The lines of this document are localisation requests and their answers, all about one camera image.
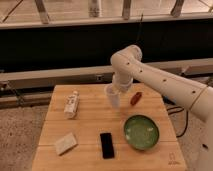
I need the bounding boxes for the black hanging cable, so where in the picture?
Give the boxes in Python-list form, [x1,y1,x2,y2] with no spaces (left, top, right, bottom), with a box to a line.
[134,13,145,48]

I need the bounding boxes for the green ceramic bowl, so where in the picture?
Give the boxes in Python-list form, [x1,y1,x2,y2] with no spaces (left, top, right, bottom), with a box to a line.
[124,115,160,150]

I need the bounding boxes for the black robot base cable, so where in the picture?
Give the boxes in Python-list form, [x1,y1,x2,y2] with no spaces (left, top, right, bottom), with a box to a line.
[166,105,190,139]

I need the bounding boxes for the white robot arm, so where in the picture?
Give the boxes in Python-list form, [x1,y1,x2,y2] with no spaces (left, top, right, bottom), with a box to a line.
[110,45,213,171]

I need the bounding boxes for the wooden cutting board table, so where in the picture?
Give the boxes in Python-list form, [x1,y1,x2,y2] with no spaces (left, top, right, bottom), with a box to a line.
[32,84,187,171]

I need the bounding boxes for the red-brown sausage toy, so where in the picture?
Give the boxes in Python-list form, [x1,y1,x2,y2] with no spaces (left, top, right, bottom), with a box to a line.
[130,92,142,106]

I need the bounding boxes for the black rectangular phone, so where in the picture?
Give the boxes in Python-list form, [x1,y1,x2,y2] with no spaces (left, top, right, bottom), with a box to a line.
[100,133,115,159]

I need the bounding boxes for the beige sponge block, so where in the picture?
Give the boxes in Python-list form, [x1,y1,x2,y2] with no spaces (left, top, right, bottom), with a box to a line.
[55,133,77,155]

